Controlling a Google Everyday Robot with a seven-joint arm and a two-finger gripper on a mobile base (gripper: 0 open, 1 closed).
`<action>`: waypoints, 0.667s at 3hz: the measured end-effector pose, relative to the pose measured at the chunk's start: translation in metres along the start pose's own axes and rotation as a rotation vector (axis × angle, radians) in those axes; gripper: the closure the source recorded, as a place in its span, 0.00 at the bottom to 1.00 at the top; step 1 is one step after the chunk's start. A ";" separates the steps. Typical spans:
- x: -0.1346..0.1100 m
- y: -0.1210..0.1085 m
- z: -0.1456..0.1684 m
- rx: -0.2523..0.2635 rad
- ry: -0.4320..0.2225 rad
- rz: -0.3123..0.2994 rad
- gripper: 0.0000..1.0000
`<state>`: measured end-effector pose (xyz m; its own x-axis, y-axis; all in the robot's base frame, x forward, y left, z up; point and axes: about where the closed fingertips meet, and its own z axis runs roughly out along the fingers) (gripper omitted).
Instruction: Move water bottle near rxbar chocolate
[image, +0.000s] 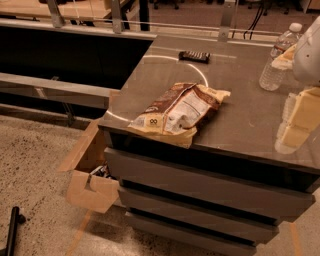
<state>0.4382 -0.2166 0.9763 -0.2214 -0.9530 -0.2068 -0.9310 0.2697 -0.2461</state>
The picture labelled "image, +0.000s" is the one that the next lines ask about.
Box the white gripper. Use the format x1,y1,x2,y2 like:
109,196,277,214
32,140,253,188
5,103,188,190
271,16,320,154

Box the clear plastic water bottle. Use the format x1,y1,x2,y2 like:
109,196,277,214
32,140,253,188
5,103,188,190
259,23,302,91

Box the dark rxbar chocolate bar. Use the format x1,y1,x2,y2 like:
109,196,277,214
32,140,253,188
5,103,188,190
178,51,210,64

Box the grey drawer cabinet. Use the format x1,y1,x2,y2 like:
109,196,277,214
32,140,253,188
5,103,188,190
98,33,320,256

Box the brown and white snack bag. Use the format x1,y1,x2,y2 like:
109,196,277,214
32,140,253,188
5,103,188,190
128,83,231,148

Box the open cardboard box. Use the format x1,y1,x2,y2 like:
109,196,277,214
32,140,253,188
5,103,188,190
57,119,119,213

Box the black metal stand leg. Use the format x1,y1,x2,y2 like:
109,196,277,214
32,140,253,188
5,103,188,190
0,206,26,256

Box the black hanging cables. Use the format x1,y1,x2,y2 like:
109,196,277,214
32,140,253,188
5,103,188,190
242,3,265,41

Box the grey metal railing frame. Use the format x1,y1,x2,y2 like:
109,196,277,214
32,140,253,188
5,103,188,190
0,0,278,112

